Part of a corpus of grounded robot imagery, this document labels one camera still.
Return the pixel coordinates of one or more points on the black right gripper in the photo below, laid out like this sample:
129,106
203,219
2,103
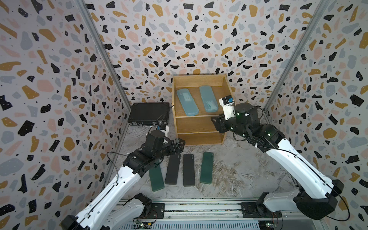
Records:
223,123

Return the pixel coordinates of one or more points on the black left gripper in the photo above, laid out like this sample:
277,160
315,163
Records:
179,147

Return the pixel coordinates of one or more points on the light blue pencil case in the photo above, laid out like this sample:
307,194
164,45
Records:
208,99
187,101

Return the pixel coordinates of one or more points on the dark green pencil case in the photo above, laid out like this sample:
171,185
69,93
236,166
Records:
207,168
156,178

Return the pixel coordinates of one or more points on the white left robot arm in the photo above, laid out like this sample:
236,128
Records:
99,214

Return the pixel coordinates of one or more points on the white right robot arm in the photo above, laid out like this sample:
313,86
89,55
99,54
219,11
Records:
316,195

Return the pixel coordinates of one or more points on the black left pencil case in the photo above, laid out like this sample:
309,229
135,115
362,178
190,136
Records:
173,169

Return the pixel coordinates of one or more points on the black pencil case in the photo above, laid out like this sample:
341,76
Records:
173,169
188,170

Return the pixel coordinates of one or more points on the black right pencil case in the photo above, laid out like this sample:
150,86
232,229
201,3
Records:
188,170

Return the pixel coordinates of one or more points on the wooden three-tier shelf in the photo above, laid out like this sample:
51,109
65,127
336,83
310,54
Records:
198,129

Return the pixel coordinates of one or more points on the black briefcase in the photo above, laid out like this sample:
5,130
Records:
148,114

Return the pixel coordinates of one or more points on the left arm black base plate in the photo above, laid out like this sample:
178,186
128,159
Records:
153,211

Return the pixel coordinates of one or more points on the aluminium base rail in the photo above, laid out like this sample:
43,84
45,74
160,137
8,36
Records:
217,214

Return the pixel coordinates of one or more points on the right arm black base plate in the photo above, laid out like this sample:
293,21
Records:
251,210

